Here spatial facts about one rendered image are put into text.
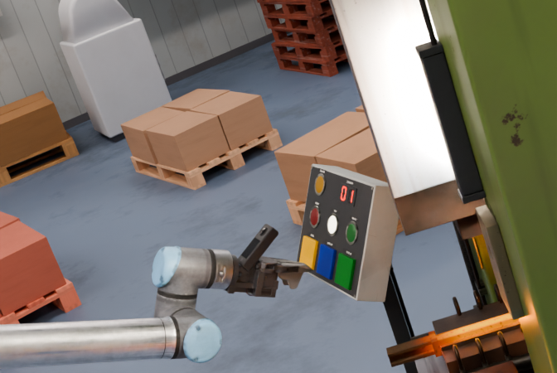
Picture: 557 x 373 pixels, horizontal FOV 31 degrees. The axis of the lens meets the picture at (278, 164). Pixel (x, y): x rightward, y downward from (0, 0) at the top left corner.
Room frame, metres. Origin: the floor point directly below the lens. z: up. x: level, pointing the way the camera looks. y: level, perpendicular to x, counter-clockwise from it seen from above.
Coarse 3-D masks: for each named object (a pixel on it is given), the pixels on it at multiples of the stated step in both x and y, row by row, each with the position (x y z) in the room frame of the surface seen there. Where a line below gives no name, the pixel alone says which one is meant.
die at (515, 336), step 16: (496, 304) 1.89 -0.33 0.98; (448, 320) 1.90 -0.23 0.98; (464, 320) 1.86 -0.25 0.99; (480, 320) 1.84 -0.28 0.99; (480, 336) 1.76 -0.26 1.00; (496, 336) 1.75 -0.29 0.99; (512, 336) 1.73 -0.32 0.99; (448, 352) 1.75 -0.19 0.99; (464, 352) 1.73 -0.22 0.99; (496, 352) 1.71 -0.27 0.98; (512, 352) 1.71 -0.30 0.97; (448, 368) 1.72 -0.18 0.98
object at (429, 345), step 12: (480, 324) 1.79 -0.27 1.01; (492, 324) 1.77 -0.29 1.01; (504, 324) 1.77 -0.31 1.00; (432, 336) 1.80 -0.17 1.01; (444, 336) 1.79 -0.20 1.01; (456, 336) 1.78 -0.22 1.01; (468, 336) 1.77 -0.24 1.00; (396, 348) 1.80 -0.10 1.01; (408, 348) 1.79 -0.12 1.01; (420, 348) 1.79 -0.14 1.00; (432, 348) 1.79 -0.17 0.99; (396, 360) 1.80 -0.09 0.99; (408, 360) 1.79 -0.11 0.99
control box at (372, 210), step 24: (312, 168) 2.52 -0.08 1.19; (336, 168) 2.49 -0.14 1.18; (312, 192) 2.49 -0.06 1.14; (336, 192) 2.38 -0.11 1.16; (360, 192) 2.27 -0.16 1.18; (384, 192) 2.22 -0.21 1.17; (336, 216) 2.35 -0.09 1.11; (360, 216) 2.25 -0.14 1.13; (384, 216) 2.22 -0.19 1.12; (336, 240) 2.33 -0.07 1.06; (360, 240) 2.22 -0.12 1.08; (384, 240) 2.21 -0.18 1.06; (336, 264) 2.30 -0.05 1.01; (360, 264) 2.20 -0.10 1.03; (384, 264) 2.21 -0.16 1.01; (336, 288) 2.27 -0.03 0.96; (360, 288) 2.18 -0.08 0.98; (384, 288) 2.20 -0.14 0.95
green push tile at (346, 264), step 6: (342, 258) 2.26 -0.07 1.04; (348, 258) 2.24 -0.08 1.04; (342, 264) 2.25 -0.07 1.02; (348, 264) 2.23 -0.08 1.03; (354, 264) 2.22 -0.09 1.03; (342, 270) 2.25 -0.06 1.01; (348, 270) 2.22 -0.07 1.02; (336, 276) 2.27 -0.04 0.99; (342, 276) 2.24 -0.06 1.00; (348, 276) 2.22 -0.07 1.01; (336, 282) 2.26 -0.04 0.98; (342, 282) 2.24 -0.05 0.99; (348, 282) 2.21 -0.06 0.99; (348, 288) 2.21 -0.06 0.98
